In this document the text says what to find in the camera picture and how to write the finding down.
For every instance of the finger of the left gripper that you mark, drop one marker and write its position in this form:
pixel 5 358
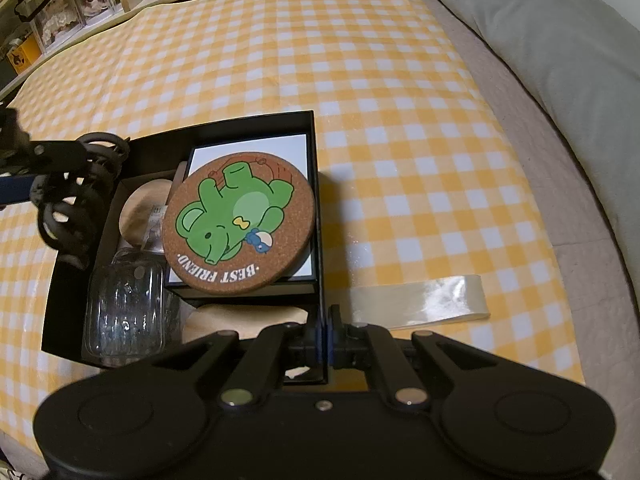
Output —
pixel 33 171

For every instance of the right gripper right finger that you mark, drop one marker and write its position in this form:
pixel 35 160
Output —
pixel 372 350

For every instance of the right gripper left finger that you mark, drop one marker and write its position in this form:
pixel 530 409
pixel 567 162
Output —
pixel 266 358

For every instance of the oval wooden lid box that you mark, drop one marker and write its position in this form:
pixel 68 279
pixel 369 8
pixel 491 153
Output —
pixel 247 321

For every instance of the white black Chanel box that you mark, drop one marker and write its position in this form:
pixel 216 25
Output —
pixel 243 222

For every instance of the round wooden coaster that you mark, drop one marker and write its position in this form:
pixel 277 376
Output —
pixel 138 208

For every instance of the large black box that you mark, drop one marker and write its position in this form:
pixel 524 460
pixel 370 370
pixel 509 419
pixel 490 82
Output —
pixel 178 154

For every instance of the round cork frog coaster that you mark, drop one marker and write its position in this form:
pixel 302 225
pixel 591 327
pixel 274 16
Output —
pixel 238 223

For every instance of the clear tape strip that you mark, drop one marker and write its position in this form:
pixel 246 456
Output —
pixel 458 298

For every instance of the yellow storage box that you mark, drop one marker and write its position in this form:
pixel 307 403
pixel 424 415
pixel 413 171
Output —
pixel 23 52

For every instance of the yellow checkered blanket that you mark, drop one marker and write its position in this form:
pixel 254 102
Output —
pixel 418 180

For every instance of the grey pillow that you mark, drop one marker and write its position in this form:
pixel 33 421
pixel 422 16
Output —
pixel 580 60

